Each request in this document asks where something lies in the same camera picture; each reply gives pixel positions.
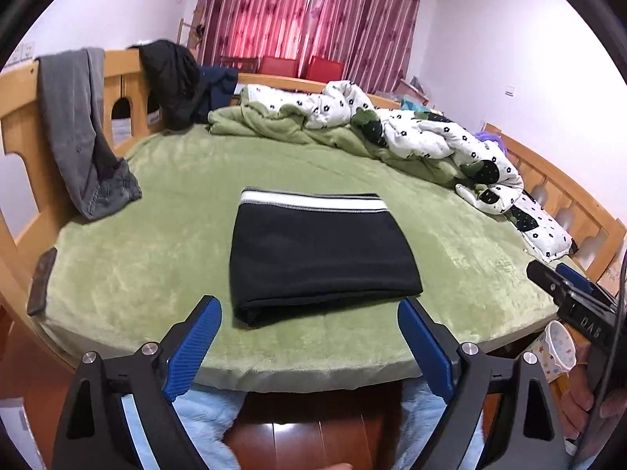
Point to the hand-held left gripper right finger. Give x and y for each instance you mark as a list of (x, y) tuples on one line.
[(426, 347)]

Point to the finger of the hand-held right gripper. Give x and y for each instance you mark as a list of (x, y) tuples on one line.
[(575, 276), (543, 274)]

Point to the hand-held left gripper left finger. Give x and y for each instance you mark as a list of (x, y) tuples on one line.
[(193, 347)]

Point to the black pants with white waistband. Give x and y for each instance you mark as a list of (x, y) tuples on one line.
[(318, 254)]

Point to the person's right hand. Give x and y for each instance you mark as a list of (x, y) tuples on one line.
[(575, 401)]

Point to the star printed paper cup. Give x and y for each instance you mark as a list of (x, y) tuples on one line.
[(556, 352)]

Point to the person's left leg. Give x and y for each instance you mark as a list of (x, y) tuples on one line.
[(215, 416)]

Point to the person's leg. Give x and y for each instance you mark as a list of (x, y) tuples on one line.
[(409, 423), (215, 416)]

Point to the person's right leg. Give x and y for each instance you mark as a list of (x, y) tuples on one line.
[(409, 423)]

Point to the green fleece bed sheet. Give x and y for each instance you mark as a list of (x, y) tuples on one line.
[(171, 235)]

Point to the purple cloth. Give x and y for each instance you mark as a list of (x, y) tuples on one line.
[(490, 136)]

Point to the dark phone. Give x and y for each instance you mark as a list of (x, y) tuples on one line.
[(41, 281)]

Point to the white floral quilt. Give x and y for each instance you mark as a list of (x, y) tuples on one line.
[(431, 137)]

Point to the teal cloth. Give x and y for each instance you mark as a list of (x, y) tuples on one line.
[(415, 104)]

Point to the grey jeans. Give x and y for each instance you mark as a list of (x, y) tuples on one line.
[(73, 122)]

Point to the navy garment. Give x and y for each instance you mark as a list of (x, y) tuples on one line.
[(218, 88)]

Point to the black jacket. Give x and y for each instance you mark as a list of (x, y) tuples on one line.
[(171, 78)]

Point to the red chair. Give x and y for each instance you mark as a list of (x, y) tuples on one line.
[(277, 66), (324, 67)]

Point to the wooden coat rack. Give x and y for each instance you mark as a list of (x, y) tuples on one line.
[(182, 34)]

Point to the red patterned curtain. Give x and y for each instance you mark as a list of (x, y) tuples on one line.
[(343, 19)]

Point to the wooden bed frame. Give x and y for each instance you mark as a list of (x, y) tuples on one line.
[(22, 107)]

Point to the white wall switch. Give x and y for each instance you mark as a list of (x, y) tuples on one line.
[(27, 51)]

